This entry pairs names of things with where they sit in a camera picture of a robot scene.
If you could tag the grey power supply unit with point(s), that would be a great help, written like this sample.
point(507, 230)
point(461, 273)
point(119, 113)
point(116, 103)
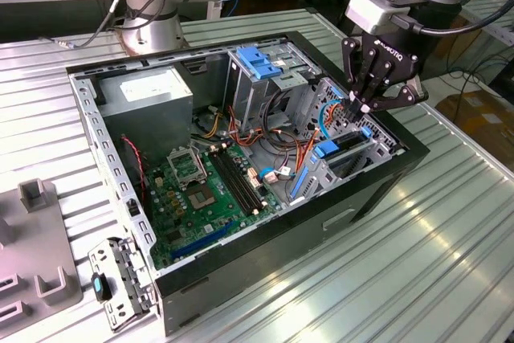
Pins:
point(148, 118)

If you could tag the hard disk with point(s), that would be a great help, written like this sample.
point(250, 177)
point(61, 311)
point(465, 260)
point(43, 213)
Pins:
point(324, 149)

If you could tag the black open PC case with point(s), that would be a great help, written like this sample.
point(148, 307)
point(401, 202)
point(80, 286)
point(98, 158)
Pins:
point(281, 246)

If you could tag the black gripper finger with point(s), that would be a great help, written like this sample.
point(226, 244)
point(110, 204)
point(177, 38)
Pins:
point(401, 100)
point(351, 70)

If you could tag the blue plastic drive latch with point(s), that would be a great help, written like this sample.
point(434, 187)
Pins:
point(253, 60)

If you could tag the black RAM slot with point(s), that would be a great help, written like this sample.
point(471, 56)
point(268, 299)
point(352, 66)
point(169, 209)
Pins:
point(233, 184)
point(244, 180)

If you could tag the metal CPU socket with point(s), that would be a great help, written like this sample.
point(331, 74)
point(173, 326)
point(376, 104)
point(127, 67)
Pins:
point(188, 166)

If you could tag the black and blue latch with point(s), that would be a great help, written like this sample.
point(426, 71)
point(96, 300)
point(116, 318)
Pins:
point(98, 286)

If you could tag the metal slat rack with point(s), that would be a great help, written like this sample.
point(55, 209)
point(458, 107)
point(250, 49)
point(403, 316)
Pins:
point(506, 25)

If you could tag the square chipset chip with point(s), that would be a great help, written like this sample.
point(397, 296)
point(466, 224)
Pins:
point(202, 199)

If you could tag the grey parts rack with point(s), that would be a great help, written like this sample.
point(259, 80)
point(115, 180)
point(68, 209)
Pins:
point(36, 246)

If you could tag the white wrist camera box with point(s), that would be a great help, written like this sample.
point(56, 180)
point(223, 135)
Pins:
point(369, 9)

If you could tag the green motherboard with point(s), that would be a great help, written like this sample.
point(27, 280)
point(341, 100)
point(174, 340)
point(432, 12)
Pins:
point(182, 218)

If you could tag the blue expansion slot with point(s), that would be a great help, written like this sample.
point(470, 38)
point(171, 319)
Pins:
point(202, 240)

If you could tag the hinged metal slot bracket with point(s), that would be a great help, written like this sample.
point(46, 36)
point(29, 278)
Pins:
point(100, 256)

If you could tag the black case side latch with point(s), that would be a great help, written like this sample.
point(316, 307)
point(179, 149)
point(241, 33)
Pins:
point(132, 207)

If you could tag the large cardboard floor box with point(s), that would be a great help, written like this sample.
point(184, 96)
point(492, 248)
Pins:
point(482, 118)

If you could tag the grey metal disk bay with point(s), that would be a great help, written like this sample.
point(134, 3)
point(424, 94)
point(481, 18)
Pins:
point(317, 182)

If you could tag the grey optical drive cage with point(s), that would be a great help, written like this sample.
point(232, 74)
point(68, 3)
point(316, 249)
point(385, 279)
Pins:
point(249, 98)

